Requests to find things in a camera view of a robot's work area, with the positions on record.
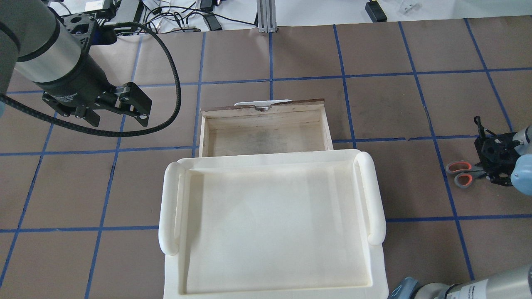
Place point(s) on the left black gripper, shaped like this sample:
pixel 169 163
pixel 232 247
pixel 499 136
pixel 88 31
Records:
pixel 74 84

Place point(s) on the grey orange scissors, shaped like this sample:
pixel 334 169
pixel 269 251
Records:
pixel 465 173

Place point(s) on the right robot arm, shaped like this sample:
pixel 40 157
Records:
pixel 510 284

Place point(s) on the wooden drawer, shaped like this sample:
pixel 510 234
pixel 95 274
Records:
pixel 297 126

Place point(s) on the white plastic tray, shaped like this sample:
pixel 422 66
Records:
pixel 302 225

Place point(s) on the black power adapter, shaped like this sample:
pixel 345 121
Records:
pixel 375 11

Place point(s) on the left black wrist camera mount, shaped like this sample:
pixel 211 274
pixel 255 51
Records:
pixel 88 32

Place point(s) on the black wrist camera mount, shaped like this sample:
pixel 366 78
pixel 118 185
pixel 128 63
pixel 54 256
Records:
pixel 497 154
pixel 88 32

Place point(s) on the aluminium frame post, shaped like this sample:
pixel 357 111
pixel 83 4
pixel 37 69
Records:
pixel 266 13

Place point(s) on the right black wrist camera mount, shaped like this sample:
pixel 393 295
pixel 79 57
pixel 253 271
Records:
pixel 497 154

